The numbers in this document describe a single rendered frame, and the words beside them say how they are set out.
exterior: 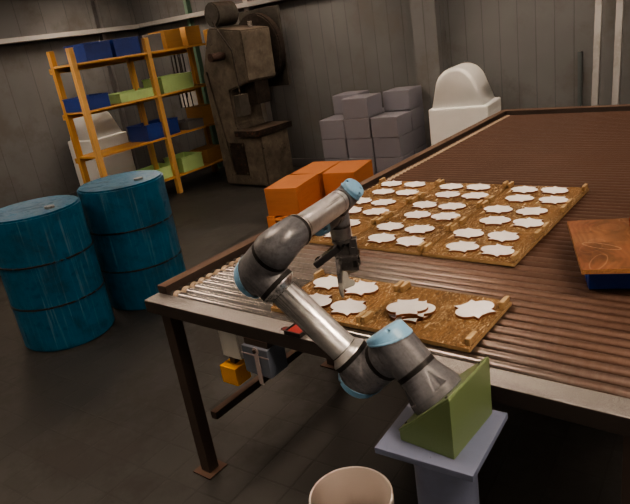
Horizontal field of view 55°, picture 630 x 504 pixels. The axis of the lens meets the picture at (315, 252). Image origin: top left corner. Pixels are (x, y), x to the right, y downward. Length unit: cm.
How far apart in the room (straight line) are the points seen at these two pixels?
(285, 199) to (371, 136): 159
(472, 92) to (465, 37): 104
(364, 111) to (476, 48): 152
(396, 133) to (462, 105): 80
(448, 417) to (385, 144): 590
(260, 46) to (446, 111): 264
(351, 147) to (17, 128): 478
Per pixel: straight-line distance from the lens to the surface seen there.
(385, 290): 237
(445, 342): 198
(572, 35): 747
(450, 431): 158
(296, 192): 620
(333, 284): 245
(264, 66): 827
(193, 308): 257
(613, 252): 236
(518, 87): 767
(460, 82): 697
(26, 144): 969
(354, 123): 741
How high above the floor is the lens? 192
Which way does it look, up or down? 20 degrees down
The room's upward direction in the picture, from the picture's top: 9 degrees counter-clockwise
